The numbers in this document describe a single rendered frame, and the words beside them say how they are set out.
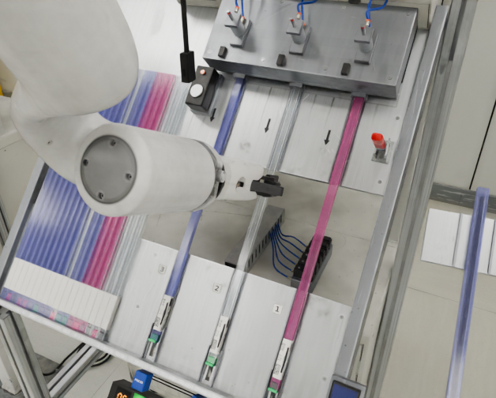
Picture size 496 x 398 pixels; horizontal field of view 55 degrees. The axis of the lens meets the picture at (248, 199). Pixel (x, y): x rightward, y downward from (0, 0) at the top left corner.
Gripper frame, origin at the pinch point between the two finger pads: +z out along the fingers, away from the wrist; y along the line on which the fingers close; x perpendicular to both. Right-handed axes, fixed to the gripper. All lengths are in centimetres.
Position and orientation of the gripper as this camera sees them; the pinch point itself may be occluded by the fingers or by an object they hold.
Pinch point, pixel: (244, 178)
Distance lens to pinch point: 71.1
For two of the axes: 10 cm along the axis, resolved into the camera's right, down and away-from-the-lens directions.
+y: -9.0, -2.3, 3.6
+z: 3.8, -0.1, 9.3
